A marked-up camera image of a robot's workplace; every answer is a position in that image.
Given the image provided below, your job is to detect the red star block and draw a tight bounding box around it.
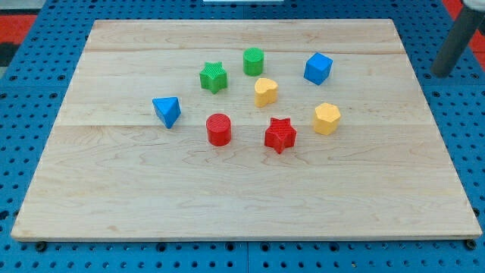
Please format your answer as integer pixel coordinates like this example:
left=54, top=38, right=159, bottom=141
left=264, top=118, right=297, bottom=154

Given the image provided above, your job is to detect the green star block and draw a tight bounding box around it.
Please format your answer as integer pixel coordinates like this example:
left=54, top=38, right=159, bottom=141
left=199, top=61, right=227, bottom=94

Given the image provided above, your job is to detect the yellow hexagon block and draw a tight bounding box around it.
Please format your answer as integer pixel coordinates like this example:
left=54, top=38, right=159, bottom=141
left=313, top=102, right=341, bottom=135

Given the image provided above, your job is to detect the red cylinder block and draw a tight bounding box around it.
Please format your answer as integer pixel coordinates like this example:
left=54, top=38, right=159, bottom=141
left=206, top=113, right=232, bottom=146

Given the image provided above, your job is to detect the wooden board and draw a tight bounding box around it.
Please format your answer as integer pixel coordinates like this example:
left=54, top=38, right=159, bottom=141
left=11, top=19, right=482, bottom=242

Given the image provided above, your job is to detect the yellow heart block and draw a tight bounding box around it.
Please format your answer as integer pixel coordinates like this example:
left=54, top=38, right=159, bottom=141
left=254, top=78, right=279, bottom=108

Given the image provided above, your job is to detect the blue triangle block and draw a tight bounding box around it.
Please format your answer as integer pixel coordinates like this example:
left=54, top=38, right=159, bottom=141
left=152, top=97, right=181, bottom=129

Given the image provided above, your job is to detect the green cylinder block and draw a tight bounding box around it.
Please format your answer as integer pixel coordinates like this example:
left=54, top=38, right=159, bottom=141
left=243, top=47, right=264, bottom=77

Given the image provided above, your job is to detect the blue cube block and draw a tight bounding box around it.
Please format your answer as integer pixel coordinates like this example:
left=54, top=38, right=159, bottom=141
left=303, top=52, right=333, bottom=85

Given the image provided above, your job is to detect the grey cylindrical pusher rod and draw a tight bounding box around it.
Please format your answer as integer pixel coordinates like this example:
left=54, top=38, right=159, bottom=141
left=430, top=0, right=484, bottom=78

